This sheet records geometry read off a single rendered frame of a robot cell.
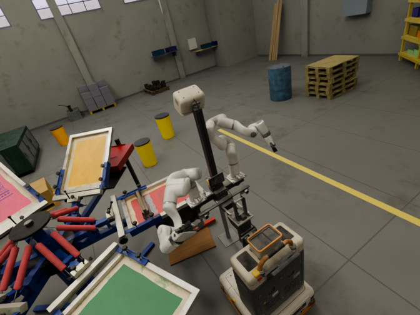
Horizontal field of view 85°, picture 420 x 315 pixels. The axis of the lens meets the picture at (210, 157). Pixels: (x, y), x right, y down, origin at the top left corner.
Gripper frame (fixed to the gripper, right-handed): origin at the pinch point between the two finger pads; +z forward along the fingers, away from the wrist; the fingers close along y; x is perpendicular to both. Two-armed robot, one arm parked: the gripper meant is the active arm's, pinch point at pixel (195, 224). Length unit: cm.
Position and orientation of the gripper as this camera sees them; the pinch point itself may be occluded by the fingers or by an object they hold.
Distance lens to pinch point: 119.2
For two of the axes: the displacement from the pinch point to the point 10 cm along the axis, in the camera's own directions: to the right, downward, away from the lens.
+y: 6.8, 1.9, 7.1
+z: 6.5, -6.1, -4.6
